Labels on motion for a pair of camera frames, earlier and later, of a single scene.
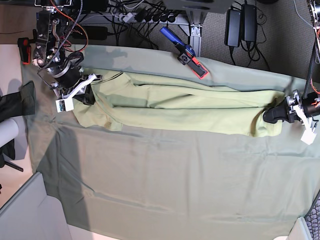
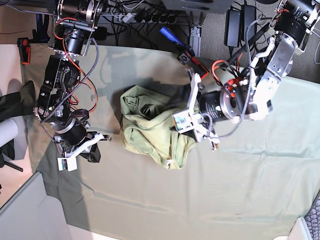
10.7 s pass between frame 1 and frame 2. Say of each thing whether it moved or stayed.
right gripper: moved
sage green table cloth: stayed
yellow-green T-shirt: moved
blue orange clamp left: stayed
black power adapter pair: stayed
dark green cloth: stayed
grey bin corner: stayed
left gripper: moved
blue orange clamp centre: stayed
